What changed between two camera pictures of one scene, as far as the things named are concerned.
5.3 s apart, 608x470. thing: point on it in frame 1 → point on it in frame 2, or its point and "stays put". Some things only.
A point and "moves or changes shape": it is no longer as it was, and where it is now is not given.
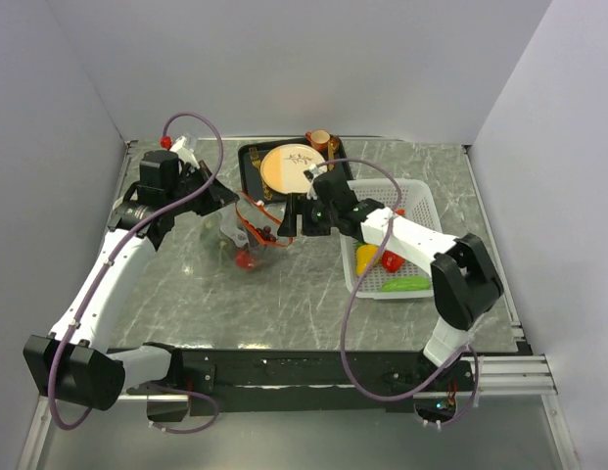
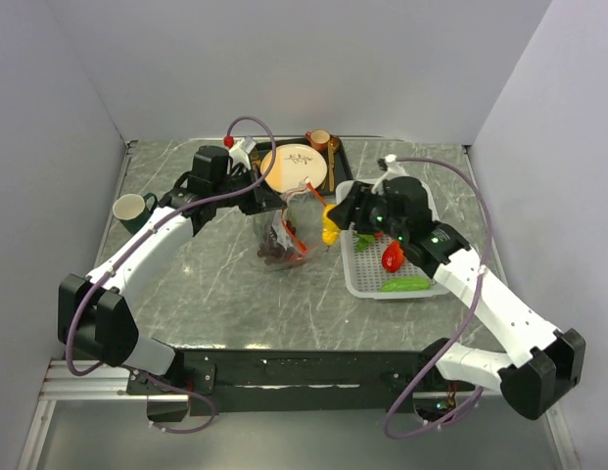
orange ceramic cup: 319,139 stays put
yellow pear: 364,256 moves or changes shape
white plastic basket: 419,203 stays put
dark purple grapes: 266,234 → 272,252
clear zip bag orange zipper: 245,234 moves or changes shape
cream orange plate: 283,168 stays put
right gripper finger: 288,225 → 344,213
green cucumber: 406,284 stays put
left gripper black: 217,192 → 262,199
